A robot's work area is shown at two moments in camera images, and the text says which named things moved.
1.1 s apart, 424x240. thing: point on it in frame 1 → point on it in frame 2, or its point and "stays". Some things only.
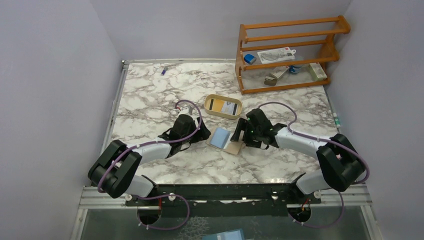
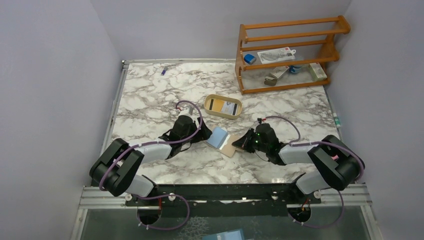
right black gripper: x=242 y=125 → x=243 y=142
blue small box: x=249 y=58 stays
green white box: x=317 y=71 stays
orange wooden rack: x=287 y=55 stays
